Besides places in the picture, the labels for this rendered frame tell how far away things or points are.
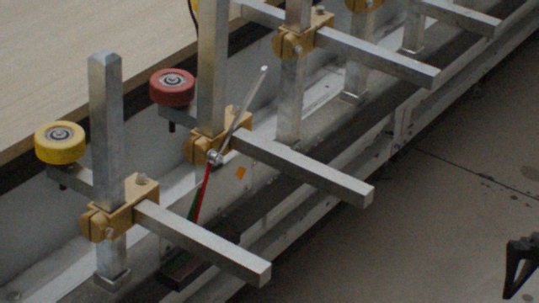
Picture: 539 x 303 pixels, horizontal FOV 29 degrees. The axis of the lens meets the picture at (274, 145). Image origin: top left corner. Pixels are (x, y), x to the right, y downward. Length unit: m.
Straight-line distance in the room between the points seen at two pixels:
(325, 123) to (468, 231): 1.02
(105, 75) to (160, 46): 0.50
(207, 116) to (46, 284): 0.41
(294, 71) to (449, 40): 0.67
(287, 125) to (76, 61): 0.42
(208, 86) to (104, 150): 0.25
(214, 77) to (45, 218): 0.41
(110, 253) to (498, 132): 2.08
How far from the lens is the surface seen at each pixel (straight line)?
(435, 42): 2.48
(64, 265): 1.88
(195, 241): 1.56
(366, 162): 2.96
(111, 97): 1.49
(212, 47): 1.66
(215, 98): 1.70
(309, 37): 1.89
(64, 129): 1.71
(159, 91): 1.81
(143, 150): 1.99
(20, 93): 1.82
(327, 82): 2.41
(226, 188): 1.84
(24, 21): 2.05
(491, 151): 3.40
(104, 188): 1.58
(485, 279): 2.89
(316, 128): 2.10
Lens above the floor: 1.85
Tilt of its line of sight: 34 degrees down
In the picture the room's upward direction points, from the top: 4 degrees clockwise
